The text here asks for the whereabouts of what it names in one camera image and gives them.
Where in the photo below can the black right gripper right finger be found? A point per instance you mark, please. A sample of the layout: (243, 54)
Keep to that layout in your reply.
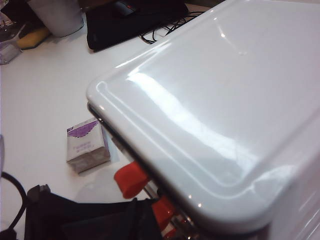
(150, 225)

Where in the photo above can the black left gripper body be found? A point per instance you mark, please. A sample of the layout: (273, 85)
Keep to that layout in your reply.
(75, 207)

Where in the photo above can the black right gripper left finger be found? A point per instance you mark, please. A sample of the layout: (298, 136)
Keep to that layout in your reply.
(126, 227)

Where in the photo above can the napkin pack with purple print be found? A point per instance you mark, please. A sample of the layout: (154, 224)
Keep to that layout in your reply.
(86, 147)

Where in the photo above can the white plastic drawer cabinet frame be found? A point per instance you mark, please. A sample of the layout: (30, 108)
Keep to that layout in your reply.
(212, 100)

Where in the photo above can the clear acrylic box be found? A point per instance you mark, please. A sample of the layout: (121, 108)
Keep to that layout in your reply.
(7, 53)

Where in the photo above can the yellow sponge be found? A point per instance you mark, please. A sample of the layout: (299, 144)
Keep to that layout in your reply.
(32, 38)

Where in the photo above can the black mouse pad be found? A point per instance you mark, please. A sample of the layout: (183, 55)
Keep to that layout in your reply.
(130, 27)

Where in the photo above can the white plant pot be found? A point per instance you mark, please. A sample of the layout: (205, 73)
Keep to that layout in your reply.
(60, 17)

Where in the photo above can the black computer mouse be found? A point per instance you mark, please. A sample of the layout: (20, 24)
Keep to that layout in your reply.
(125, 7)

